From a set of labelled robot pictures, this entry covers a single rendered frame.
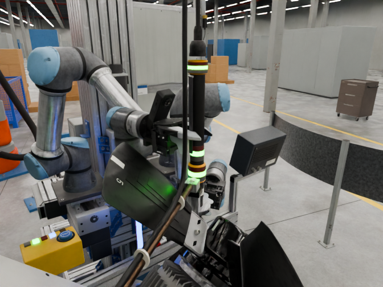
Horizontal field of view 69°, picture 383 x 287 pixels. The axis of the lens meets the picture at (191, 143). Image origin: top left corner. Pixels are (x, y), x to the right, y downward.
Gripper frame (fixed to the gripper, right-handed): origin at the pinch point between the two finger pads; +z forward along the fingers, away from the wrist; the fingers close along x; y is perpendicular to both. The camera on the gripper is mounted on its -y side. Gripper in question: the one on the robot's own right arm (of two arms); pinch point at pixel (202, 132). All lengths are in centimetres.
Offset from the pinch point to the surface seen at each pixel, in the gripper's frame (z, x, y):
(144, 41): -163, -117, -23
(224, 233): 9.0, 2.5, 21.6
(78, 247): -36, 17, 41
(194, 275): 7.6, 11.5, 27.9
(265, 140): -19, -70, 24
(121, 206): 1.4, 23.7, 7.8
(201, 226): 3.3, 3.9, 21.5
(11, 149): -388, -55, 114
